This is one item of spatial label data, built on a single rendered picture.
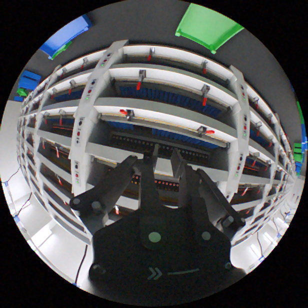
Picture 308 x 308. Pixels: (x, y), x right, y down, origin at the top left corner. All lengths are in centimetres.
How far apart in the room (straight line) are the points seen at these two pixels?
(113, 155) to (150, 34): 64
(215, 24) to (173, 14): 18
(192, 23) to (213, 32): 10
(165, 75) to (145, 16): 37
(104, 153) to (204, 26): 71
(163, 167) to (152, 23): 67
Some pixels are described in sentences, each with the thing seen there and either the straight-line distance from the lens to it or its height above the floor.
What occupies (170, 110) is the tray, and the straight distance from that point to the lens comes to 32.
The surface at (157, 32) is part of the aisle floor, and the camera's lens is 62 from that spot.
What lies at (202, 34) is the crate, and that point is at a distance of 60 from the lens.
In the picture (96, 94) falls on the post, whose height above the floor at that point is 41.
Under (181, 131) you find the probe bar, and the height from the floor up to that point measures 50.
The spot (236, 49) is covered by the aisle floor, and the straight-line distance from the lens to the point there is 65.
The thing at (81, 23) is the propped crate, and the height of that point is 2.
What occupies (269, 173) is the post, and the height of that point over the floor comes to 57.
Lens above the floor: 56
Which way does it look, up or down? 7 degrees up
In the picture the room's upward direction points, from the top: 168 degrees counter-clockwise
